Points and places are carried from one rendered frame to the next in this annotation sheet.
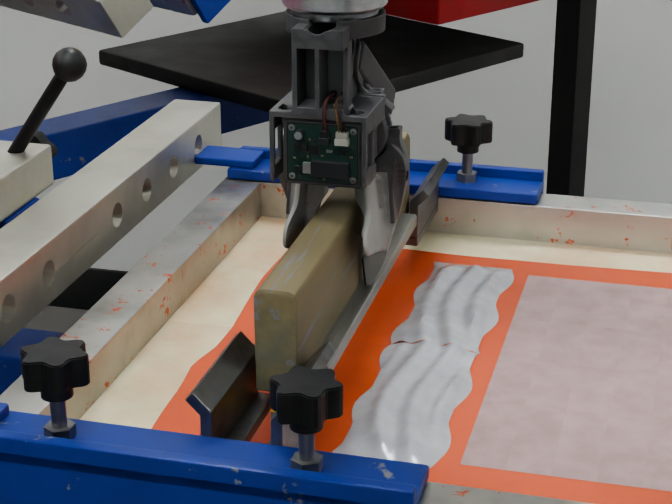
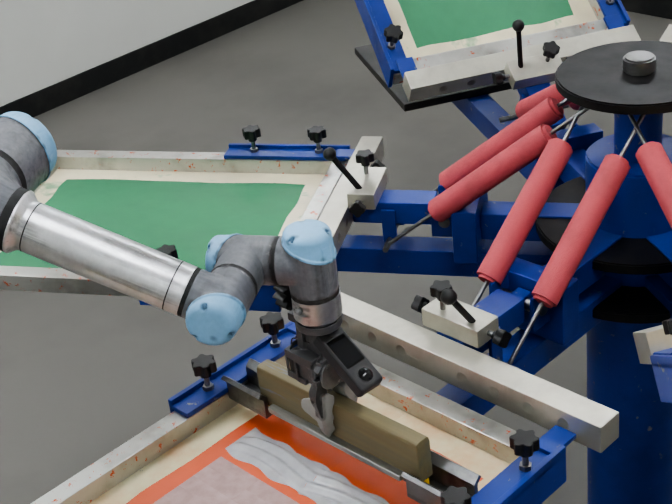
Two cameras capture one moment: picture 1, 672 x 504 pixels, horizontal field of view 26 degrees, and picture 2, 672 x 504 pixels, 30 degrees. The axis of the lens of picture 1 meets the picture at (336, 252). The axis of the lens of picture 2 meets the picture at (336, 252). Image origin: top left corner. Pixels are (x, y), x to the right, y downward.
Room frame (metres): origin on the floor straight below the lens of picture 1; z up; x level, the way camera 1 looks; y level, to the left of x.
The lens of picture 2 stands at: (1.94, -1.33, 2.26)
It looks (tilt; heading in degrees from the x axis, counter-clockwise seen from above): 30 degrees down; 123
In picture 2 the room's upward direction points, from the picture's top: 7 degrees counter-clockwise
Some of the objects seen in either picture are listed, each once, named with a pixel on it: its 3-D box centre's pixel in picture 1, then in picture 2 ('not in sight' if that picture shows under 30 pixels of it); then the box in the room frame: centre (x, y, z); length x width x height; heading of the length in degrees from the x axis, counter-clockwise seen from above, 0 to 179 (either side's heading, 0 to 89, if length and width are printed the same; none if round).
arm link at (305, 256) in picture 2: not in sight; (308, 260); (1.02, 0.00, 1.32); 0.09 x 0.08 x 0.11; 16
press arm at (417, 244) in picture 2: not in sight; (342, 252); (0.66, 0.65, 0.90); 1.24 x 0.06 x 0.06; 15
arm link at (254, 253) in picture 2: not in sight; (243, 265); (0.93, -0.04, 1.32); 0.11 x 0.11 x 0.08; 16
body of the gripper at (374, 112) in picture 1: (333, 95); (319, 346); (1.02, 0.00, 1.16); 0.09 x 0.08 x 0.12; 165
